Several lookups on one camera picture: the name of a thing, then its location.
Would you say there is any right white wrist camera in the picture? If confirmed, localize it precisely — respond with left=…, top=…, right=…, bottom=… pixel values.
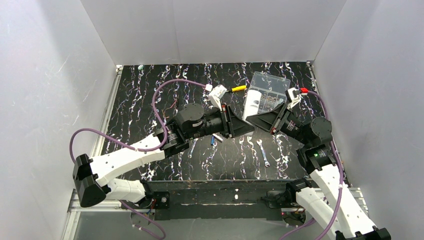
left=285, top=87, right=302, bottom=110

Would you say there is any aluminium frame rail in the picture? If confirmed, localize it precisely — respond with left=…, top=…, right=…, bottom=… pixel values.
left=61, top=65, right=124, bottom=240

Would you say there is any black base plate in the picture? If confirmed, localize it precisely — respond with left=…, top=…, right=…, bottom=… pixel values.
left=148, top=179, right=306, bottom=221

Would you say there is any yellow handled screwdriver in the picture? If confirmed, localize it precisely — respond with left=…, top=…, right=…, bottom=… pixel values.
left=227, top=85, right=247, bottom=93

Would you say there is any silver wrench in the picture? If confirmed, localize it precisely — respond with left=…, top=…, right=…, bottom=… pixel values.
left=256, top=139, right=271, bottom=168

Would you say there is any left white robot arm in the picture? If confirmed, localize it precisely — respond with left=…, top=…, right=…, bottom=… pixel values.
left=72, top=103, right=255, bottom=208

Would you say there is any clear plastic screw box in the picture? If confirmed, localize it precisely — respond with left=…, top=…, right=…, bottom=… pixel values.
left=243, top=71, right=290, bottom=115

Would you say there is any silver battery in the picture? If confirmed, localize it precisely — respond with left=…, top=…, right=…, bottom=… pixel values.
left=213, top=133, right=224, bottom=143

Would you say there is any white remote control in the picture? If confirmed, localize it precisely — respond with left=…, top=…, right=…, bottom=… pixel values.
left=242, top=89, right=262, bottom=137

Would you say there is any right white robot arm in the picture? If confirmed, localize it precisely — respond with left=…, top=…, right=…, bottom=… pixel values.
left=245, top=103, right=392, bottom=240

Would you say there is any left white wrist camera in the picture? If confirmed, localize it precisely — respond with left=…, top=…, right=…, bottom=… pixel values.
left=208, top=84, right=228, bottom=111

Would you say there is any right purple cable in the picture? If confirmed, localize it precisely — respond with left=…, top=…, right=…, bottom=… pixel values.
left=279, top=90, right=344, bottom=240

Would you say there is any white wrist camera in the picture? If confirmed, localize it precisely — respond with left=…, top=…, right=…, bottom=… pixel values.
left=285, top=87, right=302, bottom=110
left=208, top=84, right=228, bottom=111

